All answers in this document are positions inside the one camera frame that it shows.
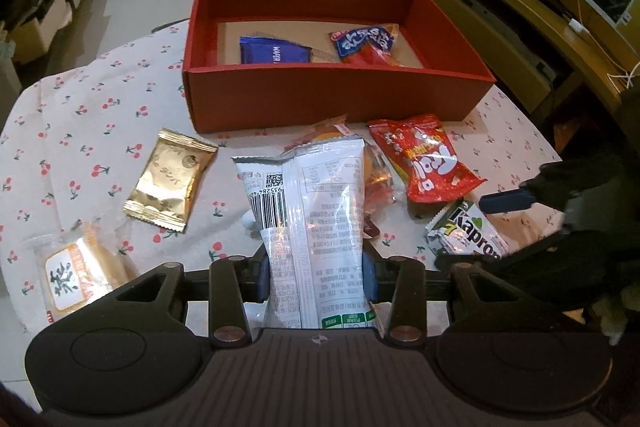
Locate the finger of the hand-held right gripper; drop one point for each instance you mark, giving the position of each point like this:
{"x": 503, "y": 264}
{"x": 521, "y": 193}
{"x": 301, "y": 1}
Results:
{"x": 540, "y": 252}
{"x": 505, "y": 201}

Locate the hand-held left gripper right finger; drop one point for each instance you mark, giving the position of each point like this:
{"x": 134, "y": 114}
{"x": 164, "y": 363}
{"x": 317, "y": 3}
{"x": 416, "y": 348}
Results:
{"x": 368, "y": 277}

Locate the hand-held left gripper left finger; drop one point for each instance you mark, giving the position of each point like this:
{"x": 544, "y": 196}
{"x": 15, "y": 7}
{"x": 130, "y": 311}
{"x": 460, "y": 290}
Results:
{"x": 261, "y": 279}

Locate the green and white snack packet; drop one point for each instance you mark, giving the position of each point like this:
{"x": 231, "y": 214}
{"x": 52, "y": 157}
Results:
{"x": 470, "y": 232}

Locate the white printed snack packet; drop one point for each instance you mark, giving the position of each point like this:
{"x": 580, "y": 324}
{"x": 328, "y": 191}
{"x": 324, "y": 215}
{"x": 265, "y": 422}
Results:
{"x": 320, "y": 207}

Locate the red cardboard box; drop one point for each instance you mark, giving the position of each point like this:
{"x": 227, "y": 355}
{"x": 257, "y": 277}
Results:
{"x": 325, "y": 97}

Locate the clear cake packet white label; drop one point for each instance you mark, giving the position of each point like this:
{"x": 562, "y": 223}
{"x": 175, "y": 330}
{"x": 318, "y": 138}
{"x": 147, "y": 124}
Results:
{"x": 75, "y": 272}

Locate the red puffed snack packet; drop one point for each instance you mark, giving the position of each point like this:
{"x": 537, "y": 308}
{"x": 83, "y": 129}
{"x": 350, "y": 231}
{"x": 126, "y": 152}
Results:
{"x": 430, "y": 157}

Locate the orange snack packet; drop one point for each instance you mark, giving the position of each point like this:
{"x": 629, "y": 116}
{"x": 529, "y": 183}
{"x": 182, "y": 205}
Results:
{"x": 380, "y": 177}

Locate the gold foil snack packet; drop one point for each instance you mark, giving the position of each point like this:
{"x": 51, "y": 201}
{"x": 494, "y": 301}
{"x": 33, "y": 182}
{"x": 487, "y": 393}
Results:
{"x": 167, "y": 177}

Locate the white charger plug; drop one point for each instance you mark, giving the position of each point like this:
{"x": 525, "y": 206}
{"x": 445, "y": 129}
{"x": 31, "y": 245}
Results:
{"x": 577, "y": 27}

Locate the red and blue snack packet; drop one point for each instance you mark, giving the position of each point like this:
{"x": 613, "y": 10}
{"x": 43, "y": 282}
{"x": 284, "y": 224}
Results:
{"x": 365, "y": 42}

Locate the blue wafer packet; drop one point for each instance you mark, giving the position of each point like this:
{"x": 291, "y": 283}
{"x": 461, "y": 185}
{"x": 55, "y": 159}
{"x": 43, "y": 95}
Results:
{"x": 272, "y": 51}

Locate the brown cardboard liner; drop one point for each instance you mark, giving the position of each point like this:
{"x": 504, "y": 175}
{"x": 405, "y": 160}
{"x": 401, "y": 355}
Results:
{"x": 300, "y": 32}

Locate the white storage box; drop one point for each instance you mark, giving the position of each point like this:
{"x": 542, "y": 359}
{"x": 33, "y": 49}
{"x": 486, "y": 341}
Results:
{"x": 42, "y": 27}

